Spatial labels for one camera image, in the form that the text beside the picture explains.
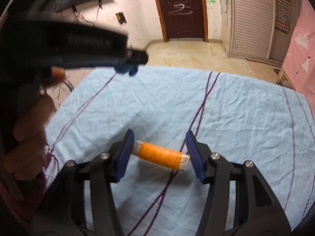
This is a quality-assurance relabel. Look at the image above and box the orange thread spool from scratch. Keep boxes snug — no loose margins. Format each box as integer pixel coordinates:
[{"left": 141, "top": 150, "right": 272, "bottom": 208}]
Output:
[{"left": 132, "top": 141, "right": 190, "bottom": 171}]

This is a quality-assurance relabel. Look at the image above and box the person's left hand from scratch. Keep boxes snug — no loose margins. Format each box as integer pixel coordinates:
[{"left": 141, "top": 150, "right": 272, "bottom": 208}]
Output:
[{"left": 1, "top": 67, "right": 66, "bottom": 181}]

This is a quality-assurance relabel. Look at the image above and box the light blue bed sheet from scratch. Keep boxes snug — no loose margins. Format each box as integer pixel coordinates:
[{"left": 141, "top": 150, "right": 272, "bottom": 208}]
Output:
[{"left": 45, "top": 67, "right": 314, "bottom": 235}]

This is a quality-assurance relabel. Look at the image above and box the pink tree-pattern curtain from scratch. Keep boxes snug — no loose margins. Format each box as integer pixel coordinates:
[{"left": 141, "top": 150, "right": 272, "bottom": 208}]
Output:
[{"left": 283, "top": 0, "right": 315, "bottom": 102}]

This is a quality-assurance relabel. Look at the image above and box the dark brown wooden door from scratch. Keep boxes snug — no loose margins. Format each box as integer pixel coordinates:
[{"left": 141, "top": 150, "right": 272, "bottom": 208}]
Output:
[{"left": 155, "top": 0, "right": 208, "bottom": 42}]

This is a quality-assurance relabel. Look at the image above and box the white louvred wardrobe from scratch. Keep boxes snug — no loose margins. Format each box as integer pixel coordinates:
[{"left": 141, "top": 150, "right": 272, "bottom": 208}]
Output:
[{"left": 220, "top": 0, "right": 300, "bottom": 67}]

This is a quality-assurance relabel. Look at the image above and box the colourful wall poster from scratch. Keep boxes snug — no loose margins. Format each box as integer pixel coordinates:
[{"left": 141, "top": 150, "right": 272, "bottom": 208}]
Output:
[{"left": 275, "top": 0, "right": 292, "bottom": 35}]

